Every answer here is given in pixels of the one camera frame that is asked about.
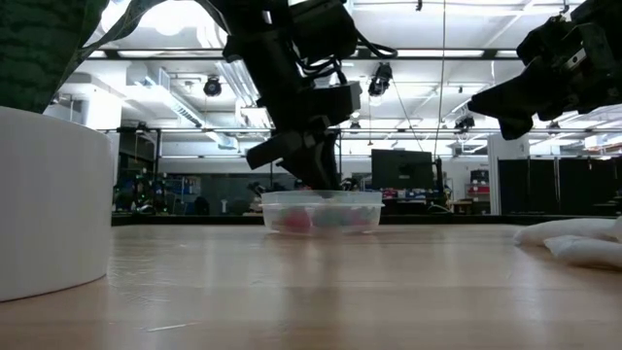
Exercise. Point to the white cloth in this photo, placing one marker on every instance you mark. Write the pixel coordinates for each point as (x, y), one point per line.
(573, 243)

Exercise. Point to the small shelf with red bins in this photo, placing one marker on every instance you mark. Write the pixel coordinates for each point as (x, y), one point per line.
(479, 189)

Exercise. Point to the dark storage rack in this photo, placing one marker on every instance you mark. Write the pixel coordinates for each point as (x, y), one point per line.
(138, 185)

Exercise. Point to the black ceiling spotlight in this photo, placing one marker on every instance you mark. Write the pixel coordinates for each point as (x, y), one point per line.
(464, 124)
(212, 86)
(380, 80)

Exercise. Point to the black overhead beam with lights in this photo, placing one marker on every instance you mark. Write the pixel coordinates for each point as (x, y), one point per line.
(490, 54)

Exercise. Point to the black partition panels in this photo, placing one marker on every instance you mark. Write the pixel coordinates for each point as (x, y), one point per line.
(573, 187)

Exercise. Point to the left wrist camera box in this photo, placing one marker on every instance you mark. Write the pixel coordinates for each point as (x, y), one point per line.
(335, 104)

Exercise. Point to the white pillar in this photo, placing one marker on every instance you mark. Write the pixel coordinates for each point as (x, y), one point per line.
(507, 175)

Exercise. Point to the black background monitor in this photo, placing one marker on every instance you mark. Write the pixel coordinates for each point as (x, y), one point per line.
(401, 170)

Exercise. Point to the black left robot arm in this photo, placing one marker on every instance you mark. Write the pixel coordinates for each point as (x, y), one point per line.
(272, 63)

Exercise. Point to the white plant pot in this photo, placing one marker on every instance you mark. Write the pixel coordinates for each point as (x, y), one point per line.
(48, 204)

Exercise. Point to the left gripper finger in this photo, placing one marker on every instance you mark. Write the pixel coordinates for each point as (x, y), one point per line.
(311, 167)
(334, 165)

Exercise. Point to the clear plastic tupperware container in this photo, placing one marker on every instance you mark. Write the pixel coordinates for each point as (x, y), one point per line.
(369, 204)

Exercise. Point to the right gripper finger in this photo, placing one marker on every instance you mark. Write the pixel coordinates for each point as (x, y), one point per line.
(539, 94)
(516, 129)

